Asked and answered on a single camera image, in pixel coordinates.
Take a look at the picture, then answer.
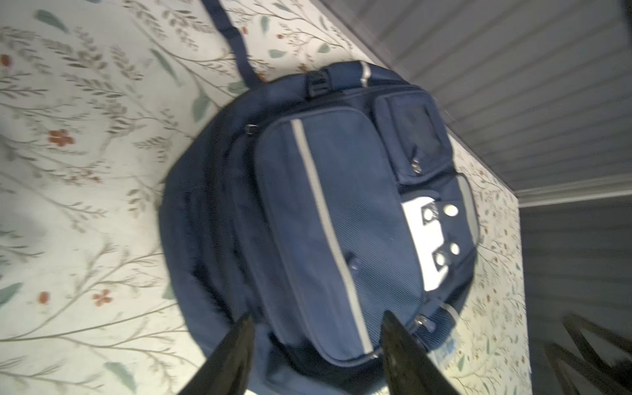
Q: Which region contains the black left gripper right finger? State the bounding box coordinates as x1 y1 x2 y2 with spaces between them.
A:
380 311 459 395

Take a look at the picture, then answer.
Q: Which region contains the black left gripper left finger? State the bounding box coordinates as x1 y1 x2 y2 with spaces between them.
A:
179 314 255 395

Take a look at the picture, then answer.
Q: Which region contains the navy blue student backpack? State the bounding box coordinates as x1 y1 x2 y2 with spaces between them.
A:
159 1 480 394

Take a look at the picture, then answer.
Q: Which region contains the black wire wall basket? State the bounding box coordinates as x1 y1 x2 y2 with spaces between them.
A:
544 314 631 394

